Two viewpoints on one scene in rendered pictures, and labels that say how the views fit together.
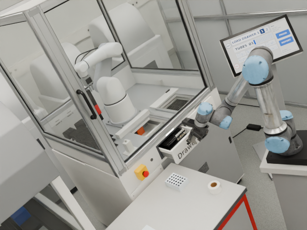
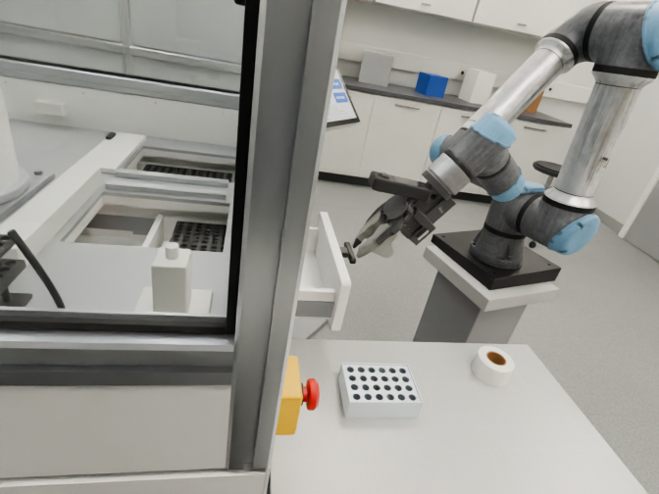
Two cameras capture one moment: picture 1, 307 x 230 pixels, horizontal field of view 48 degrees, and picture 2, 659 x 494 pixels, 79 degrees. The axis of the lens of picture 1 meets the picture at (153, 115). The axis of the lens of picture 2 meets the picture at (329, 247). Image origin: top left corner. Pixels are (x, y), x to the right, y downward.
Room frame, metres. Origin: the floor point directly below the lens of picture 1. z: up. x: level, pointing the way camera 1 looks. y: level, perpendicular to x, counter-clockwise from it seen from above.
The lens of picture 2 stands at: (1.60, 0.54, 1.30)
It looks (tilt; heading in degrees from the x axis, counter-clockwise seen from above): 29 degrees down; 289
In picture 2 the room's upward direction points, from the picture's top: 11 degrees clockwise
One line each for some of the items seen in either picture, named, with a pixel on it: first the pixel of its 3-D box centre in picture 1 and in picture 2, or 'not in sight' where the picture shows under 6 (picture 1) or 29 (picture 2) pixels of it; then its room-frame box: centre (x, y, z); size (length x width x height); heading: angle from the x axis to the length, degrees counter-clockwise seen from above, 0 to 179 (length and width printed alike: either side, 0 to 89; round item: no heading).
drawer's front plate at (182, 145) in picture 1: (187, 143); (329, 264); (1.83, -0.13, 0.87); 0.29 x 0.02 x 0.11; 123
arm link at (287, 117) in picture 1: (282, 123); (516, 204); (1.50, -0.62, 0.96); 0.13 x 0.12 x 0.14; 142
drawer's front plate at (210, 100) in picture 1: (201, 112); not in sight; (2.11, -0.32, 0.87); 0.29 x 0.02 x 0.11; 123
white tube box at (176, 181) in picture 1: (177, 181); (379, 389); (1.64, 0.04, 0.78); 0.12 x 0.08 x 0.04; 32
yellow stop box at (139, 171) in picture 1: (142, 172); (281, 394); (1.74, 0.21, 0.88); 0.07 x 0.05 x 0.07; 123
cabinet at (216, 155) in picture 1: (156, 169); not in sight; (2.36, 0.17, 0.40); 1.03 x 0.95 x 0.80; 123
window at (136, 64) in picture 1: (141, 58); not in sight; (1.98, -0.07, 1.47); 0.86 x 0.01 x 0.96; 123
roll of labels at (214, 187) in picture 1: (214, 187); (492, 366); (1.46, -0.15, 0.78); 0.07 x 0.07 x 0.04
